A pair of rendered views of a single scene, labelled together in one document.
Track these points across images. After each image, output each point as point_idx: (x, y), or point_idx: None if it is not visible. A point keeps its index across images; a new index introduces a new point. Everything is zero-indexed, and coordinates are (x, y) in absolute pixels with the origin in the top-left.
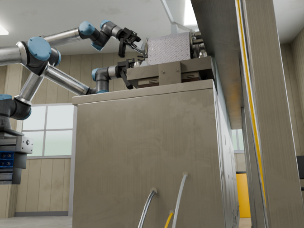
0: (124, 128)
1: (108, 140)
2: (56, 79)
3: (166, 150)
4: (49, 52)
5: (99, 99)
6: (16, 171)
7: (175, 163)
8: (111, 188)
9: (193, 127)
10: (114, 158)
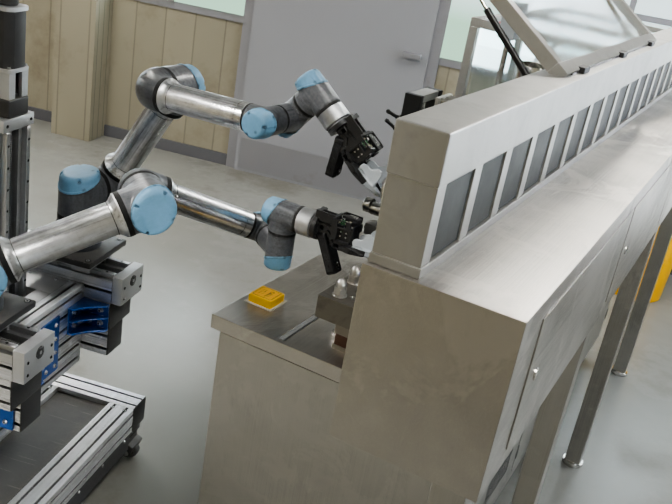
0: (291, 413)
1: (264, 418)
2: (188, 217)
3: (350, 480)
4: (172, 218)
5: (257, 344)
6: (114, 329)
7: (359, 503)
8: (259, 485)
9: (398, 471)
10: (269, 447)
